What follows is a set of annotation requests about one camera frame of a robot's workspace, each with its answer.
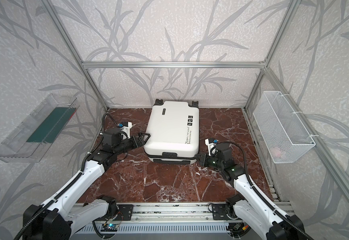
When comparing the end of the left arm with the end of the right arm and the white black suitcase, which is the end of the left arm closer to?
the white black suitcase

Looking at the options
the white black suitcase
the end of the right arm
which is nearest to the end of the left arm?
the white black suitcase

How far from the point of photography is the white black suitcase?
780 millimetres
